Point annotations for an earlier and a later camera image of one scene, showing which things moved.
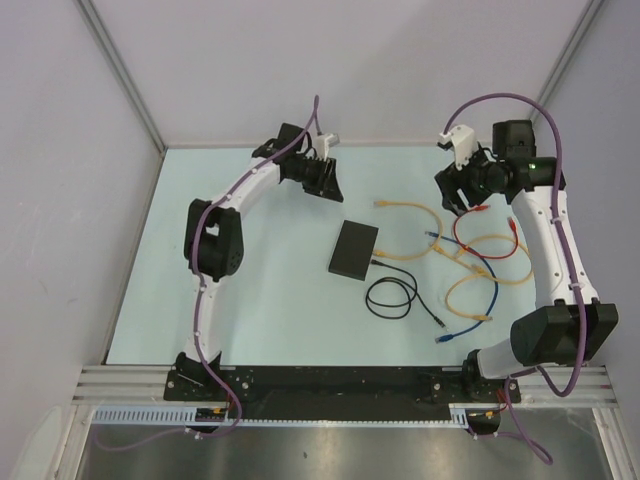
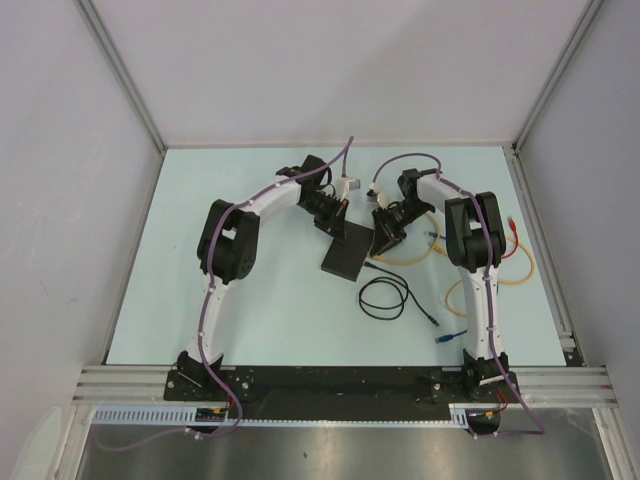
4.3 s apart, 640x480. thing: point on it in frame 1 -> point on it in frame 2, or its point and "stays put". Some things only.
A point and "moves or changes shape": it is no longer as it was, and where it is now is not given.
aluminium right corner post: (584, 21) stays put
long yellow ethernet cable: (409, 256) moves or changes shape
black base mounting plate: (341, 394) stays put
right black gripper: (450, 180) -> (386, 232)
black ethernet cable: (401, 304) moves or changes shape
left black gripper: (325, 182) -> (334, 223)
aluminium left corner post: (95, 22) stays put
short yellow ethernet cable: (467, 315) stays put
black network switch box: (353, 250) stays put
